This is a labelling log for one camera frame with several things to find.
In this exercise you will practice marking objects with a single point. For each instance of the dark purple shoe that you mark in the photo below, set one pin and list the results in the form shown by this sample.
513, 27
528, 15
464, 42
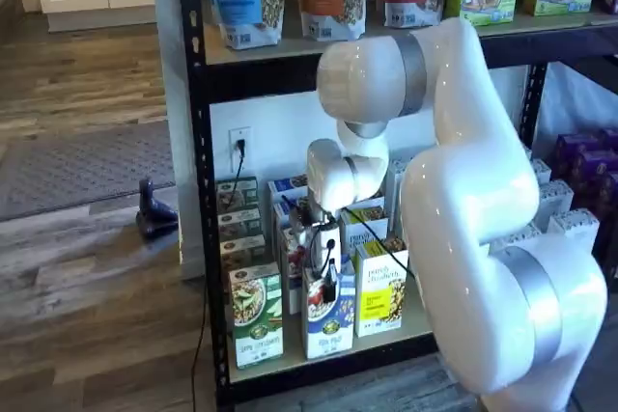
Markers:
154, 221

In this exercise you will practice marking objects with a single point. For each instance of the purple tea box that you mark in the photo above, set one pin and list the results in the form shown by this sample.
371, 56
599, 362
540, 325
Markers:
609, 219
574, 146
594, 171

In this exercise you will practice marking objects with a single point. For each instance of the yellow white granola box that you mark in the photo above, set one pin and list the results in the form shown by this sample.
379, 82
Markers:
381, 296
374, 204
352, 243

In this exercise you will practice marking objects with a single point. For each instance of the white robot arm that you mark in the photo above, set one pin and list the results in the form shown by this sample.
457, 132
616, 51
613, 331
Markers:
473, 200

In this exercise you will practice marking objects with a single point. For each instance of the green white cereal box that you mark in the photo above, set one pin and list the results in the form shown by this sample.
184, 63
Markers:
239, 226
241, 250
256, 315
248, 195

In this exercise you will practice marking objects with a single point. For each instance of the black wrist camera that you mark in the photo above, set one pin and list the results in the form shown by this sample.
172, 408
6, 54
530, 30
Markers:
300, 216

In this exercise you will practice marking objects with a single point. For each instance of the white patterned tea box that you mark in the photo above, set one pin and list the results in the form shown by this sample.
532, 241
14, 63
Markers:
574, 226
397, 204
555, 200
542, 171
401, 168

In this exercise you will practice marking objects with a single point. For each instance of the grey door mat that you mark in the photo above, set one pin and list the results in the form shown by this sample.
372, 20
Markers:
87, 171

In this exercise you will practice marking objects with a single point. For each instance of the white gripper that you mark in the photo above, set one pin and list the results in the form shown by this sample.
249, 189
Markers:
324, 248

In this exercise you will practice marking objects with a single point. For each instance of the white wall outlet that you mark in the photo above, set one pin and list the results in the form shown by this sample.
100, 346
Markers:
246, 163

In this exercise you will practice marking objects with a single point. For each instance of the black metal shelf rack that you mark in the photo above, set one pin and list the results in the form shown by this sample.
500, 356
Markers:
198, 142

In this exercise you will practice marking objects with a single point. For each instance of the blue white cereal box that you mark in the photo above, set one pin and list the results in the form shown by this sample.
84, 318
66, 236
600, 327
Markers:
280, 216
285, 186
328, 330
292, 257

